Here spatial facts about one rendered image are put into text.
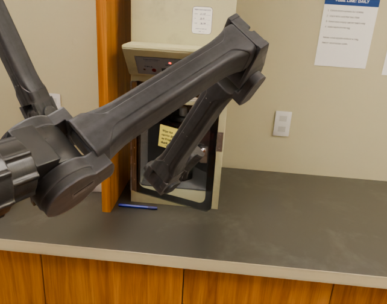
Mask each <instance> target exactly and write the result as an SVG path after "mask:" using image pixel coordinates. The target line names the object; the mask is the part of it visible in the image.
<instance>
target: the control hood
mask: <svg viewBox="0 0 387 304"><path fill-rule="evenodd" d="M201 47H203V46H193V45H176V44H167V43H149V42H132V41H131V42H128V43H125V44H123V45H122V50H123V53H124V57H125V61H126V64H127V68H128V71H129V74H133V75H149V76H155V75H153V74H139V73H138V70H137V65H136V61H135V58H134V56H142V57H159V58H168V59H183V58H185V57H187V56H188V55H190V54H191V53H193V52H195V51H196V50H198V49H200V48H201Z"/></svg>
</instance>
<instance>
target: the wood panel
mask: <svg viewBox="0 0 387 304"><path fill-rule="evenodd" d="M96 35H97V55H98V93H99V107H102V106H104V105H106V104H108V103H110V102H112V101H113V100H115V99H117V98H119V97H120V96H122V95H123V94H125V93H127V92H128V91H130V81H131V74H129V71H128V68H127V64H126V61H125V57H124V53H123V50H122V45H123V44H125V43H128V42H131V0H96ZM111 161H112V163H113V164H114V166H115V169H114V172H113V174H112V175H111V176H110V177H109V178H107V179H106V180H104V181H103V182H102V183H101V190H102V211H103V212H111V211H112V209H113V207H114V206H115V204H116V202H117V200H118V198H119V197H120V195H121V193H122V191H123V190H124V188H125V186H126V184H127V183H128V181H129V179H130V142H129V143H128V144H127V145H125V146H124V147H123V148H122V149H121V150H119V151H118V152H117V153H116V154H115V156H114V157H113V158H112V159H111Z"/></svg>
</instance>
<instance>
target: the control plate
mask: <svg viewBox="0 0 387 304"><path fill-rule="evenodd" d="M134 58H135V61H136V65H137V70H138V73H139V74H153V75H157V74H158V73H160V72H162V68H168V67H170V66H172V65H173V64H175V63H177V62H178V61H180V60H181V59H168V58H159V57H142V56H134ZM168 62H171V63H172V64H169V63H168ZM143 68H145V69H146V71H144V70H143ZM152 69H156V72H153V71H152Z"/></svg>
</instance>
